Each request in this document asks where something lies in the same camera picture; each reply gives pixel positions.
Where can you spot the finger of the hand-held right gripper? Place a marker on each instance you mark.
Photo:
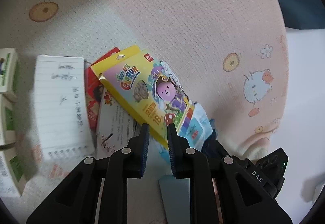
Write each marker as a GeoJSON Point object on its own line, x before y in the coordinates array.
{"type": "Point", "coordinates": [215, 146]}

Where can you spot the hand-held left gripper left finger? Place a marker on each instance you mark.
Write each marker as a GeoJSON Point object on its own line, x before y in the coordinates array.
{"type": "Point", "coordinates": [145, 147]}

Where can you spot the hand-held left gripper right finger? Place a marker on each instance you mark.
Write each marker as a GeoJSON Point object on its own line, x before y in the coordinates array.
{"type": "Point", "coordinates": [171, 153]}

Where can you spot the blue wet wipes pack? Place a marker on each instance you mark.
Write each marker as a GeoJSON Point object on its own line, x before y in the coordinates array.
{"type": "Point", "coordinates": [200, 122]}

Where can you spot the yellow crayon box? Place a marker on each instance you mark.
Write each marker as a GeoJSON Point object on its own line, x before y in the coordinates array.
{"type": "Point", "coordinates": [132, 79]}

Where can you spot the white desktop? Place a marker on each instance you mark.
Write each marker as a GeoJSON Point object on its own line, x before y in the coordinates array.
{"type": "Point", "coordinates": [304, 87]}

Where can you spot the white printed paper sheet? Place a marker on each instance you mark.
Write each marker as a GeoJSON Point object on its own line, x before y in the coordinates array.
{"type": "Point", "coordinates": [119, 122]}

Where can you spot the grey flat rectangular object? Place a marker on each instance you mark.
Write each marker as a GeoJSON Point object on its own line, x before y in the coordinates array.
{"type": "Point", "coordinates": [175, 196]}

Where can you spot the red book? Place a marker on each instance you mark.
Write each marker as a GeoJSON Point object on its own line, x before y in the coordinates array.
{"type": "Point", "coordinates": [92, 92]}

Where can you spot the white lined notepad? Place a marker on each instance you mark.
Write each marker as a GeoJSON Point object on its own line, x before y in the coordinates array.
{"type": "Point", "coordinates": [61, 112]}

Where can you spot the green and white carton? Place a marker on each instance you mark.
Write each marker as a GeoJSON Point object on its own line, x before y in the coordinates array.
{"type": "Point", "coordinates": [7, 71]}
{"type": "Point", "coordinates": [11, 173]}
{"type": "Point", "coordinates": [6, 120]}

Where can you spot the pink printed blanket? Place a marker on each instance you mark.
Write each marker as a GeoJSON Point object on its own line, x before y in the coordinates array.
{"type": "Point", "coordinates": [152, 10]}

